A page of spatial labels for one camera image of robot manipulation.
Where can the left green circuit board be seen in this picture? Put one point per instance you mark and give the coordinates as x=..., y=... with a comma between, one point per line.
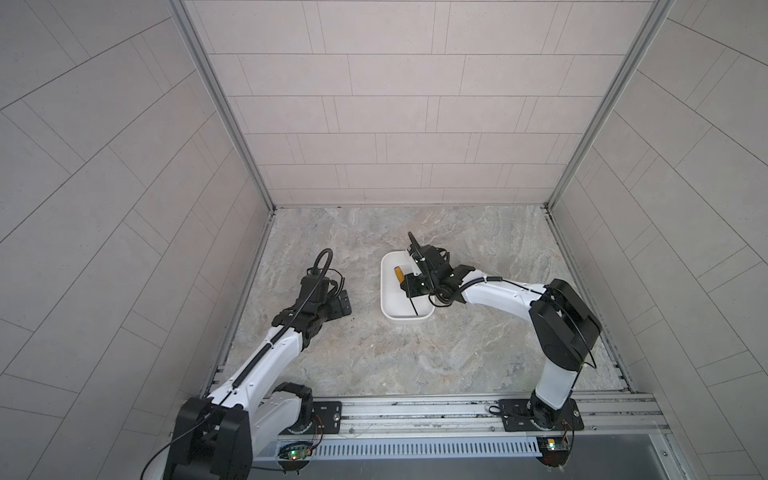
x=297, y=451

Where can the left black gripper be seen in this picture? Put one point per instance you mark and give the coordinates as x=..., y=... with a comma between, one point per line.
x=336, y=310

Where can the right circuit board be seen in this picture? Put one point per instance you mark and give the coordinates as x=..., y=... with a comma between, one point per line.
x=555, y=451

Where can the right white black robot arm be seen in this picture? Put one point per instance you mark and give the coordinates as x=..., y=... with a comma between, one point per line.
x=566, y=327

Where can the yellow handled screwdriver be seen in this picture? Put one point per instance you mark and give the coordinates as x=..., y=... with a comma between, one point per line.
x=405, y=280

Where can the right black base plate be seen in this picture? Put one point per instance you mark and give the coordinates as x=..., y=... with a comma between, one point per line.
x=510, y=414

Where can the white rectangular plastic bin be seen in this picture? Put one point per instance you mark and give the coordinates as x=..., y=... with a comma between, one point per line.
x=394, y=301

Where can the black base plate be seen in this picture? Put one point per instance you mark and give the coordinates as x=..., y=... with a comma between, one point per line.
x=510, y=414
x=323, y=415

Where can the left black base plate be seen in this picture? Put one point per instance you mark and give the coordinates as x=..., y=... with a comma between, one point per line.
x=323, y=415

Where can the aluminium mounting rail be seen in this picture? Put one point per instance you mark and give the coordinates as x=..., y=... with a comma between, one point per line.
x=458, y=416

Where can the white slotted cable duct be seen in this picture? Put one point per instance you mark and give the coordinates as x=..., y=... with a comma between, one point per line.
x=427, y=448

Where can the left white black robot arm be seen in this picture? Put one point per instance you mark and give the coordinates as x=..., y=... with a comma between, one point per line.
x=218, y=435

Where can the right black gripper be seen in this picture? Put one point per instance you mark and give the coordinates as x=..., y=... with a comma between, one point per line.
x=409, y=286

